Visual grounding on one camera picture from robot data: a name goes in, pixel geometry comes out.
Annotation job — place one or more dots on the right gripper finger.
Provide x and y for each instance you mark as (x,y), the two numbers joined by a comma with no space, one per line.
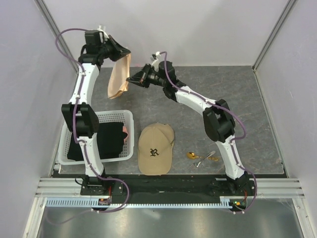
(141,75)
(143,84)

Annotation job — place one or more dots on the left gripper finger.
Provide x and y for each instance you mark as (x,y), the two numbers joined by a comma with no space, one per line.
(117,55)
(117,46)

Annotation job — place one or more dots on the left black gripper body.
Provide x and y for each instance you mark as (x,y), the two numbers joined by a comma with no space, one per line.
(108,49)

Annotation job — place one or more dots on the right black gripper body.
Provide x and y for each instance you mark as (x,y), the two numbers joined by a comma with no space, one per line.
(151,78)

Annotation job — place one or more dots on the peach satin napkin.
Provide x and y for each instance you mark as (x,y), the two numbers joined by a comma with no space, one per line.
(118,84)

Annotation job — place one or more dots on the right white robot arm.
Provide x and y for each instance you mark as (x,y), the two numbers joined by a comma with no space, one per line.
(219,124)

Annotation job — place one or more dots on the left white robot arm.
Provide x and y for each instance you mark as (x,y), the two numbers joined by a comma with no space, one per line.
(78,114)

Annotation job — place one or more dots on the white plastic basket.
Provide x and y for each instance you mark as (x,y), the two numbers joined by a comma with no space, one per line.
(124,116)

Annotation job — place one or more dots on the pink item in basket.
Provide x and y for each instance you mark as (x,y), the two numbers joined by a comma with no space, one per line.
(126,132)

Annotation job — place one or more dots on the tan baseball cap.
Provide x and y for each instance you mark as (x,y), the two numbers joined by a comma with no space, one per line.
(155,149)

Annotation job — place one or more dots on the black folded cloth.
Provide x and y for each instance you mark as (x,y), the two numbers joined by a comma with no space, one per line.
(110,140)

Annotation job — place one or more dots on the gold spoon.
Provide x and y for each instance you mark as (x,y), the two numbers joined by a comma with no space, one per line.
(192,156)

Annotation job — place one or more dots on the left aluminium frame post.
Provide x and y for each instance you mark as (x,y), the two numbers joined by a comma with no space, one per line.
(60,44)

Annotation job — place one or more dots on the aluminium frame post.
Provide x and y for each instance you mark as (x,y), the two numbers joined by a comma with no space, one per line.
(60,44)
(274,32)

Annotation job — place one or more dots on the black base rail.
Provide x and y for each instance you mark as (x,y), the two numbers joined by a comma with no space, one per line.
(212,185)

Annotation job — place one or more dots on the white cable duct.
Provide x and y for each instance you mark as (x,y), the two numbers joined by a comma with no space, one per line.
(99,203)

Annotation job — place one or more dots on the right aluminium frame post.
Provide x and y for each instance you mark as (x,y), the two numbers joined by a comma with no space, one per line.
(274,32)

